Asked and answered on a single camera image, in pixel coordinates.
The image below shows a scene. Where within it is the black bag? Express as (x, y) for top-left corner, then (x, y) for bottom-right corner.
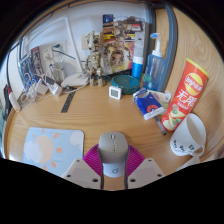
(2, 84), (13, 111)

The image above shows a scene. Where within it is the colourful poster box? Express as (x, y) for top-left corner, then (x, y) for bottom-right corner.
(102, 13), (147, 76)

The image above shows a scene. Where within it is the wooden shelf unit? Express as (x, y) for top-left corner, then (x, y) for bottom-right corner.
(19, 0), (168, 31)

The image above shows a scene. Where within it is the small white cube clock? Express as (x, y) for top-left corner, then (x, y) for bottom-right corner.
(108, 85), (123, 101)

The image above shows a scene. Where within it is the white bottle with red cap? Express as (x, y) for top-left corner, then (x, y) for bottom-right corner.
(8, 90), (22, 113)

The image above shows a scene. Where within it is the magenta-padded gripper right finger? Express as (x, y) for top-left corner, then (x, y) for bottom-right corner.
(123, 144), (166, 191)

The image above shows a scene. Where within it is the blue tissue pack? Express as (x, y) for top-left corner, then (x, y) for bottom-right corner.
(132, 88), (166, 121)

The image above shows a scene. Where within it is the white mug with face drawing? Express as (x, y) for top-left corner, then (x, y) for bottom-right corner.
(169, 112), (208, 158)

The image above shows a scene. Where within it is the blue model kit box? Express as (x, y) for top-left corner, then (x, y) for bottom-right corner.
(18, 45), (43, 88)

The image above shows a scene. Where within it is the black flat strip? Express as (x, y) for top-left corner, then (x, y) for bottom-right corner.
(60, 91), (76, 114)

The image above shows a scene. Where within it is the dark pen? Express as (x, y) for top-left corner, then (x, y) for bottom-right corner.
(154, 115), (168, 136)

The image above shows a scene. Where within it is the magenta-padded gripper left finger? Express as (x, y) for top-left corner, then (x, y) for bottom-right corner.
(62, 143), (105, 191)

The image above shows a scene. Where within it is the white power strip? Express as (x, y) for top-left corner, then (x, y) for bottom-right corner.
(49, 81), (64, 97)

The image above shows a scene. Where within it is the white power adapter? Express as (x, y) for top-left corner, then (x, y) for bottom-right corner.
(34, 78), (49, 95)

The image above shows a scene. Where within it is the red potato chips can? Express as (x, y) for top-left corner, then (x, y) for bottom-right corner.
(160, 58), (210, 133)

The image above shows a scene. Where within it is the teal round tin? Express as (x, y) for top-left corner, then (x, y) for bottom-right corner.
(110, 74), (141, 95)

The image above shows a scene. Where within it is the white cable bundle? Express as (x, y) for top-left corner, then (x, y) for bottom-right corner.
(18, 85), (38, 105)

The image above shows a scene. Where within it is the clear glass cup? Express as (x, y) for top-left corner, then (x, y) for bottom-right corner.
(49, 63), (66, 84)

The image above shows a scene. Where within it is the white desk lamp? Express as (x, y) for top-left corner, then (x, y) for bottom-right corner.
(21, 15), (91, 88)

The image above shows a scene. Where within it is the white wall socket panel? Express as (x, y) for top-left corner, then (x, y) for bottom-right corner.
(39, 43), (68, 63)

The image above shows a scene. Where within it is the blue sun-and-cloud mouse pad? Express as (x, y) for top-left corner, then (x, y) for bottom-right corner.
(21, 126), (85, 178)

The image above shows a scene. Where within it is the blue spray bottle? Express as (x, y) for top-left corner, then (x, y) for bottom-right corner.
(143, 32), (166, 93)

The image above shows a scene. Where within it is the white and grey computer mouse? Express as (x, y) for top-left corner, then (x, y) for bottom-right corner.
(97, 131), (130, 179)

